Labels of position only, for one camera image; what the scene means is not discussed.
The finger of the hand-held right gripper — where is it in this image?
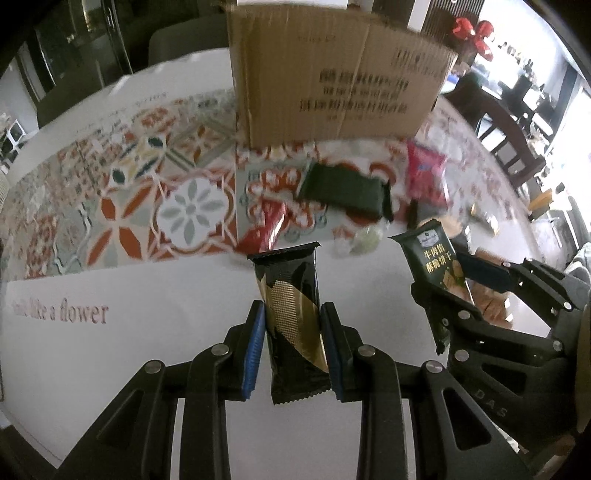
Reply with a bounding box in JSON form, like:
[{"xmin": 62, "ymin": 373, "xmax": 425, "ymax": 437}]
[
  {"xmin": 455, "ymin": 251, "xmax": 580, "ymax": 313},
  {"xmin": 410, "ymin": 281, "xmax": 568, "ymax": 357}
]

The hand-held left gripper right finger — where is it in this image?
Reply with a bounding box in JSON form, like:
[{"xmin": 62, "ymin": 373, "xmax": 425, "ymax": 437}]
[{"xmin": 321, "ymin": 302, "xmax": 536, "ymax": 480}]

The brown cardboard box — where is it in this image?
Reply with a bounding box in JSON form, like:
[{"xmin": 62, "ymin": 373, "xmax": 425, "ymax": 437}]
[{"xmin": 217, "ymin": 0, "xmax": 459, "ymax": 148}]

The orange snack packet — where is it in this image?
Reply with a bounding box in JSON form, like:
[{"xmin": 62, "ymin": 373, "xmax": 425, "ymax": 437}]
[{"xmin": 473, "ymin": 281, "xmax": 514, "ymax": 325}]

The small gold packet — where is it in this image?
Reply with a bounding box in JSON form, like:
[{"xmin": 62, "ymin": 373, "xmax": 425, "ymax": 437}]
[{"xmin": 470, "ymin": 203, "xmax": 502, "ymax": 234}]

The dark green biscuit packet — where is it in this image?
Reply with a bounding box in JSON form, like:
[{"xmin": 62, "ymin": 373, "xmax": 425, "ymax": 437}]
[{"xmin": 389, "ymin": 220, "xmax": 476, "ymax": 356}]

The patterned white tablecloth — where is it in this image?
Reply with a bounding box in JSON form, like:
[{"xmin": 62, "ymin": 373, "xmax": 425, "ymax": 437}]
[{"xmin": 0, "ymin": 48, "xmax": 561, "ymax": 469}]

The red balloon decoration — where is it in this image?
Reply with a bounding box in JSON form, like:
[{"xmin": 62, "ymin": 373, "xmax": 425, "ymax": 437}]
[{"xmin": 452, "ymin": 17, "xmax": 497, "ymax": 61}]

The dark glass sliding door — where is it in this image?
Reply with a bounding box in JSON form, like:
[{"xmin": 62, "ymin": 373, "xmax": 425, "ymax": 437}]
[{"xmin": 18, "ymin": 0, "xmax": 134, "ymax": 93}]

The pale green wrapped candy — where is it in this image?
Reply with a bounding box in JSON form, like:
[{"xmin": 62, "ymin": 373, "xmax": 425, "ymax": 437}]
[{"xmin": 351, "ymin": 222, "xmax": 384, "ymax": 254}]

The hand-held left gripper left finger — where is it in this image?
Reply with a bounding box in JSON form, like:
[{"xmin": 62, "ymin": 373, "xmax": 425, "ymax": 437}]
[{"xmin": 53, "ymin": 300, "xmax": 266, "ymax": 480}]

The dark wooden chair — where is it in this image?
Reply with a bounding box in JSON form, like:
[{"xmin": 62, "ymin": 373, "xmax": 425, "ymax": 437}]
[{"xmin": 445, "ymin": 74, "xmax": 548, "ymax": 199}]

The red snack packet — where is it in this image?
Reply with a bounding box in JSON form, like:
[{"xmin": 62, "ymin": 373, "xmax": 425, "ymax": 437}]
[{"xmin": 238, "ymin": 203, "xmax": 289, "ymax": 254}]

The dark green flat snack packet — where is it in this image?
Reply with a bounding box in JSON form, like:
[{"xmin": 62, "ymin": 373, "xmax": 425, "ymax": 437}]
[{"xmin": 295, "ymin": 161, "xmax": 394, "ymax": 222}]

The red pink snack bag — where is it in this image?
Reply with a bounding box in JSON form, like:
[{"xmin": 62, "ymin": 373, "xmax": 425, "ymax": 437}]
[{"xmin": 405, "ymin": 141, "xmax": 451, "ymax": 208}]

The black gold snack packet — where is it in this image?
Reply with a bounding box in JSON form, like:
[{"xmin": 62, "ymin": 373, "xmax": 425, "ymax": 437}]
[{"xmin": 246, "ymin": 242, "xmax": 333, "ymax": 406}]

